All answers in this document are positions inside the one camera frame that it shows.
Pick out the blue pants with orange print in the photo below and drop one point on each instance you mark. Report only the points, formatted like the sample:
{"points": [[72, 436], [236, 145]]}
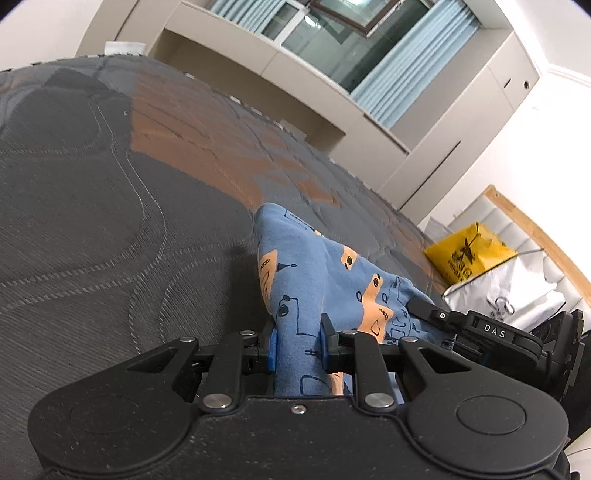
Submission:
{"points": [[300, 286]]}

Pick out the glass window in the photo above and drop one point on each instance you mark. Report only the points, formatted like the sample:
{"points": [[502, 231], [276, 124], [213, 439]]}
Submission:
{"points": [[332, 41]]}

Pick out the white padded headboard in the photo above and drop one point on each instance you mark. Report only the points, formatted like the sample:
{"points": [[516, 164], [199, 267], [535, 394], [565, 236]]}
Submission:
{"points": [[545, 235]]}

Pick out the beige window bench cabinet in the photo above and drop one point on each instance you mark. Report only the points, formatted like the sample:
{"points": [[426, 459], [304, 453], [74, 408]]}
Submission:
{"points": [[258, 74]]}

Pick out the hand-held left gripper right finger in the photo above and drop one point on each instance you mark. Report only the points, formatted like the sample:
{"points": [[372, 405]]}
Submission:
{"points": [[325, 353]]}

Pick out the white plastic bag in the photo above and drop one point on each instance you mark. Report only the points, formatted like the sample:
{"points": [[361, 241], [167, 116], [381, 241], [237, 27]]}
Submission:
{"points": [[503, 286]]}

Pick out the white box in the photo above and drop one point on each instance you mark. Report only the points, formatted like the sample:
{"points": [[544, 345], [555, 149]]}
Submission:
{"points": [[124, 48]]}

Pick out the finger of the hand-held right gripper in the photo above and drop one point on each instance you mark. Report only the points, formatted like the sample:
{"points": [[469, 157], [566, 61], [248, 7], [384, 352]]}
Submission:
{"points": [[436, 315]]}

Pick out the yellow plastic bag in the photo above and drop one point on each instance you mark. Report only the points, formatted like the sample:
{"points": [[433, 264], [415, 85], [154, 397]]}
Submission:
{"points": [[466, 256]]}

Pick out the beige wardrobe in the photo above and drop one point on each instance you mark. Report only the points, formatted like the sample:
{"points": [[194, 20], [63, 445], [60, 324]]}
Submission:
{"points": [[138, 23], [461, 129]]}

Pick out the light blue curtain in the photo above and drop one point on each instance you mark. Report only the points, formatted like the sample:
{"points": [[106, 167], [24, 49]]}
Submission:
{"points": [[411, 69], [244, 11]]}

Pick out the grey and orange quilted mattress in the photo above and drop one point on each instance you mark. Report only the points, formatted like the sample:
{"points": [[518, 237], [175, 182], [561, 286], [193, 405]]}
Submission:
{"points": [[92, 230]]}

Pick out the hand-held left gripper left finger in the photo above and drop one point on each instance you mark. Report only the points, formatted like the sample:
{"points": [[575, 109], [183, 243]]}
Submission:
{"points": [[272, 350]]}

